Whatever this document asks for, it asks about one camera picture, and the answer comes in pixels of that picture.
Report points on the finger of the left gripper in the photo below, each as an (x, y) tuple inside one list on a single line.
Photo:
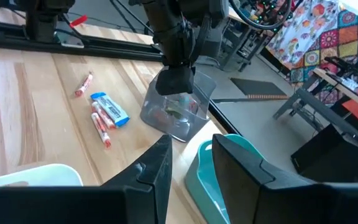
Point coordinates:
[(166, 81), (185, 79)]

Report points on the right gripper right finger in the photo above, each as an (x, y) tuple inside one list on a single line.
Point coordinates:
[(238, 180)]

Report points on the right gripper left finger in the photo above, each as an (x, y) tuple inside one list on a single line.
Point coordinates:
[(157, 174)]

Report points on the green gummy candy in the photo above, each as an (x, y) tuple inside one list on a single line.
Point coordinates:
[(175, 113)]

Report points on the orange candy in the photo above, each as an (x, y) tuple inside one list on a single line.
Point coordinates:
[(158, 115)]

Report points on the red white candy roll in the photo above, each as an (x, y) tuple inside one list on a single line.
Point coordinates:
[(103, 115), (84, 84), (101, 130)]

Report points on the teal plastic bin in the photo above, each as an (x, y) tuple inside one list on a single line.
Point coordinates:
[(204, 186)]

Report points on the clear grey plastic bin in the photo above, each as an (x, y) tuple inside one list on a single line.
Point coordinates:
[(182, 127)]

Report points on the grey metal cart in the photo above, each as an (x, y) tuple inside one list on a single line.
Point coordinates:
[(228, 53)]

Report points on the black mat striped edge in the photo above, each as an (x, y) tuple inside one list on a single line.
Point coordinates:
[(256, 86)]

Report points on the black box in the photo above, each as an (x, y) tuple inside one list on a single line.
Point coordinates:
[(331, 155)]

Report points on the red tag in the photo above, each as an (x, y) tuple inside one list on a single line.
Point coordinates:
[(79, 20)]

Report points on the grey metal stand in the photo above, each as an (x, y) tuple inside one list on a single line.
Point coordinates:
[(322, 107)]

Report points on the white plastic bin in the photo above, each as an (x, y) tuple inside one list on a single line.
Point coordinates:
[(42, 177)]

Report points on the wooden side table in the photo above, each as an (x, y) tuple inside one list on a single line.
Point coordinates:
[(346, 88)]

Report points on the colourful patchwork quilt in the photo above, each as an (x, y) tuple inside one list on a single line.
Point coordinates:
[(331, 40)]

